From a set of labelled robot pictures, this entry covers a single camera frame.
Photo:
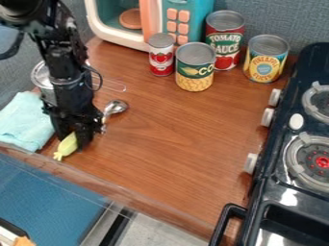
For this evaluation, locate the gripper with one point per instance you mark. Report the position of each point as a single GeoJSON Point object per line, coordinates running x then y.
{"type": "Point", "coordinates": [75, 102]}

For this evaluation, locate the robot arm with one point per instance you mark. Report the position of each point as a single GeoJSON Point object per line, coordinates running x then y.
{"type": "Point", "coordinates": [60, 48]}

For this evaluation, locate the silver spoon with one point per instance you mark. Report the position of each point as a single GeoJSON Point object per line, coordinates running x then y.
{"type": "Point", "coordinates": [115, 107]}

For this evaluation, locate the light blue cloth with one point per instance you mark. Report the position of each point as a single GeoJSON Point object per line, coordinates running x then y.
{"type": "Point", "coordinates": [21, 121]}

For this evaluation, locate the silver pot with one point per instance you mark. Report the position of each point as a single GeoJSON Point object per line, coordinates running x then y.
{"type": "Point", "coordinates": [41, 78]}

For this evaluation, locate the toy microwave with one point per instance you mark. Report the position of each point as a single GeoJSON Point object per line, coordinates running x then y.
{"type": "Point", "coordinates": [120, 30]}

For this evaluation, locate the small red tomato can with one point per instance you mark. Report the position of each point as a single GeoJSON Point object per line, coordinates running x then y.
{"type": "Point", "coordinates": [161, 57]}

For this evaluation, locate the yellow corn can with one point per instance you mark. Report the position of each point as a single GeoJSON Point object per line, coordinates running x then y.
{"type": "Point", "coordinates": [195, 72]}

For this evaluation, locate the red tomato sauce can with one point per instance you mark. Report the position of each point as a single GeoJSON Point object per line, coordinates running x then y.
{"type": "Point", "coordinates": [225, 41]}

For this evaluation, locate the yellow pineapple can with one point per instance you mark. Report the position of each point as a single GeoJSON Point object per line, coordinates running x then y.
{"type": "Point", "coordinates": [264, 62]}

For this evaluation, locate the toy stove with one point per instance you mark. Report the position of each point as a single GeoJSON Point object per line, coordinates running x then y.
{"type": "Point", "coordinates": [300, 179]}

